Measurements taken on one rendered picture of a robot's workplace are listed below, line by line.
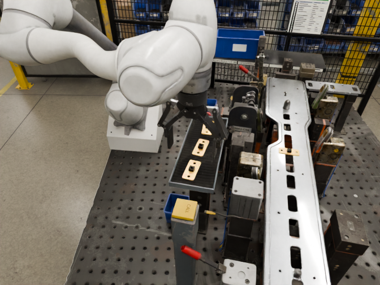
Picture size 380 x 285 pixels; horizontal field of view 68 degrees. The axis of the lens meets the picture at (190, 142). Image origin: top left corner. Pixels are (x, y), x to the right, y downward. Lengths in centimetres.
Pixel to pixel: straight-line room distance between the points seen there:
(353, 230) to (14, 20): 117
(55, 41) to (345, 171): 149
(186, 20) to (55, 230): 197
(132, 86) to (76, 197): 206
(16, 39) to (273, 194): 94
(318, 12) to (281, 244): 149
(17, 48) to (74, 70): 290
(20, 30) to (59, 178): 186
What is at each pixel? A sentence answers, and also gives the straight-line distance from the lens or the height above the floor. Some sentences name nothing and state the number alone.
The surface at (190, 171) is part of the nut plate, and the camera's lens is 89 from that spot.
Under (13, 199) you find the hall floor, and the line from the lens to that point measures 269.
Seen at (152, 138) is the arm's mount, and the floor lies 81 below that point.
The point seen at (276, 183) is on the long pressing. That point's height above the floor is 100.
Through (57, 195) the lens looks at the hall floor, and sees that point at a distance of 256.
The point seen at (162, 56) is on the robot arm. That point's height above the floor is 162.
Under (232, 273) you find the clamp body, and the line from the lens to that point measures 83.
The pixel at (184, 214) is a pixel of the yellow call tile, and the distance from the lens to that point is 80.
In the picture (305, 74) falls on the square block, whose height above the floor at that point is 102.
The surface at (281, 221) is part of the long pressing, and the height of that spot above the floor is 100.
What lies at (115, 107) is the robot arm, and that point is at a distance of 138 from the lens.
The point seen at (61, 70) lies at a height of 23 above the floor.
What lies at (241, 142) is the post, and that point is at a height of 110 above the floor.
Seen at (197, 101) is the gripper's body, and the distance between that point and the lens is 70.
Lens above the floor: 181
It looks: 41 degrees down
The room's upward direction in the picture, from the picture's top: straight up
